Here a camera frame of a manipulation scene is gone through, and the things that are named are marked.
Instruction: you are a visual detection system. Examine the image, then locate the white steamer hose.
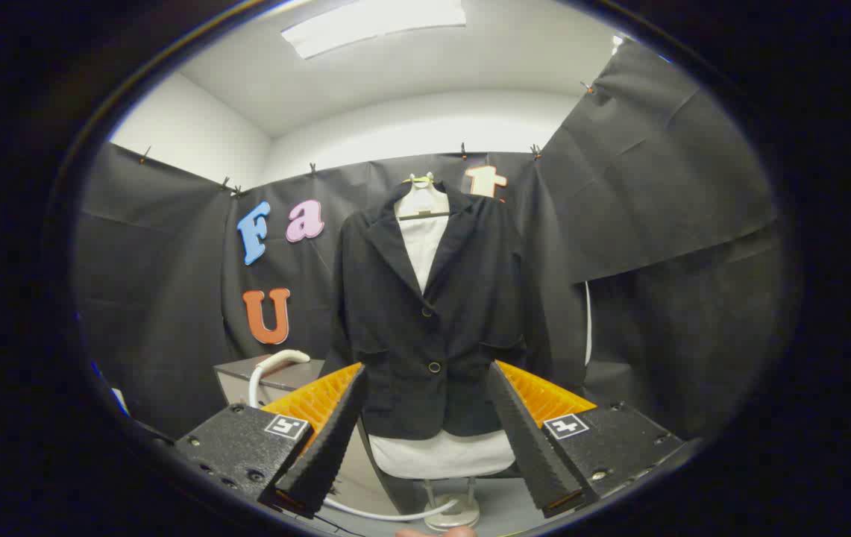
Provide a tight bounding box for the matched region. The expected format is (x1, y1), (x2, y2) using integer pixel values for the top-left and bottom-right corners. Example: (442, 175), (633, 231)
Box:
(321, 496), (463, 522)

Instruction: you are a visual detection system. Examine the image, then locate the round mannequin stand base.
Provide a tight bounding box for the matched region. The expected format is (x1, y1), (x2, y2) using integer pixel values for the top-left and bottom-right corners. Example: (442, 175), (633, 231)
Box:
(418, 477), (482, 532)

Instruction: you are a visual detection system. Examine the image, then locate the black backdrop cloth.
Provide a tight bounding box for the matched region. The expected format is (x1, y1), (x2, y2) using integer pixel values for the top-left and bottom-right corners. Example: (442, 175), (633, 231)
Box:
(73, 37), (784, 441)

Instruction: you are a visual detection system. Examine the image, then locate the grey cabinet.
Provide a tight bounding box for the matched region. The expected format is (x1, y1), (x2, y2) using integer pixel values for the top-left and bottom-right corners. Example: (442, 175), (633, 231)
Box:
(214, 357), (329, 409)

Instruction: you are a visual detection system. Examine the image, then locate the black blazer jacket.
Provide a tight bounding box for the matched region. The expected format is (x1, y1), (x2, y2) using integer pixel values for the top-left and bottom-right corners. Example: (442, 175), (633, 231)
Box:
(321, 183), (590, 441)

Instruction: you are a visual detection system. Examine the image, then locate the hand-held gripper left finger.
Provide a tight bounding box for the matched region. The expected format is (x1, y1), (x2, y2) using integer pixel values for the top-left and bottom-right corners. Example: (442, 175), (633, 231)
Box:
(172, 362), (368, 521)

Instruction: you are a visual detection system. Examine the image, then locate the white garment steamer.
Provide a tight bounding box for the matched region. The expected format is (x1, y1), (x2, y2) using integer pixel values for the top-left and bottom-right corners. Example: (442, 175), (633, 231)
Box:
(248, 349), (312, 409)

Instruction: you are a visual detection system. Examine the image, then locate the white mannequin torso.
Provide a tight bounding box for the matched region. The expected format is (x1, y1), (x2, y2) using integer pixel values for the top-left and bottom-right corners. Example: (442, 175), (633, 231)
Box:
(369, 173), (517, 480)

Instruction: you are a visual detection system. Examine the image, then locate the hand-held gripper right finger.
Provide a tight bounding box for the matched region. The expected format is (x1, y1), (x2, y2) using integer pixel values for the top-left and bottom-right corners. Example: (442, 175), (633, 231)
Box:
(486, 360), (687, 519)

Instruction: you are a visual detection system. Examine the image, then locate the ceiling light panel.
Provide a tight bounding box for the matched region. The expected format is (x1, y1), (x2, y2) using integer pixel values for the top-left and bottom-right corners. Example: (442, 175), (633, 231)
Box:
(281, 0), (467, 60)

